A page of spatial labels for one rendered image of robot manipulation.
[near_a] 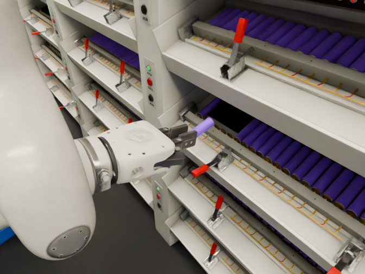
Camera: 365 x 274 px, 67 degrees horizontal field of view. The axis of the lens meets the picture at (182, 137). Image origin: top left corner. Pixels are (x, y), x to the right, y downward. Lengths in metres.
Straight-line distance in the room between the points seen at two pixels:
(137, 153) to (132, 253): 0.70
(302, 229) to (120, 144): 0.33
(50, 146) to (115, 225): 0.90
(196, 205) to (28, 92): 0.57
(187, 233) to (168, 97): 0.49
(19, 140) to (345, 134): 0.35
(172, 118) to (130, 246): 0.57
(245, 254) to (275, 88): 0.41
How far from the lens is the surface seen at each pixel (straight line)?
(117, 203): 1.22
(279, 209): 0.53
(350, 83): 0.42
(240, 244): 0.71
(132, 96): 0.84
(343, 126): 0.39
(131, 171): 0.40
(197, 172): 0.53
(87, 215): 0.32
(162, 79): 0.62
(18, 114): 0.28
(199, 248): 0.92
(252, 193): 0.55
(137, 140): 0.43
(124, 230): 1.13
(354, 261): 0.49
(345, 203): 0.53
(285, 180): 0.53
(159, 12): 0.57
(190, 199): 0.78
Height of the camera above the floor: 0.91
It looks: 37 degrees down
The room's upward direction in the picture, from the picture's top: straight up
